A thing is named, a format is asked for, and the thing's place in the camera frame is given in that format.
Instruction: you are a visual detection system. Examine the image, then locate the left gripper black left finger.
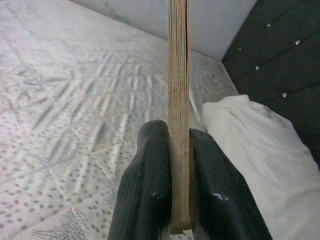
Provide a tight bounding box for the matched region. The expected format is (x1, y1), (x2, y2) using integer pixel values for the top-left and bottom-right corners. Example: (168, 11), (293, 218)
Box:
(107, 119), (173, 240)

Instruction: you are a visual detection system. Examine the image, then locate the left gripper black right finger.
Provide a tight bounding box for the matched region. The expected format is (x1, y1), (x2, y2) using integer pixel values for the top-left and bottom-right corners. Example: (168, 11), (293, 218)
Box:
(188, 127), (273, 240)

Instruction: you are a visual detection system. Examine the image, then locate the yellow bordered blue board book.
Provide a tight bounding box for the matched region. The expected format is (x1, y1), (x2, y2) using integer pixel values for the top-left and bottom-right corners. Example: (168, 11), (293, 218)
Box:
(166, 0), (194, 235)

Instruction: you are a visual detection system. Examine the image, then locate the white pillow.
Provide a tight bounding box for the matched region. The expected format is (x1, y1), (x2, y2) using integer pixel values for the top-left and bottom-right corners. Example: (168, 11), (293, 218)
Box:
(200, 94), (320, 240)

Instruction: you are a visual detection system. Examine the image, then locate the white quilted mattress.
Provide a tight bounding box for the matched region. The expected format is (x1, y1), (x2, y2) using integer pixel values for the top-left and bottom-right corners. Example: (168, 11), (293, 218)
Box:
(0, 0), (241, 240)

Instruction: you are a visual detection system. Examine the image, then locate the black tufted headboard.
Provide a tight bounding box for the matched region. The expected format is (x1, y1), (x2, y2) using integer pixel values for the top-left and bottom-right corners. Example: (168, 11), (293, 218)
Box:
(220, 0), (320, 162)

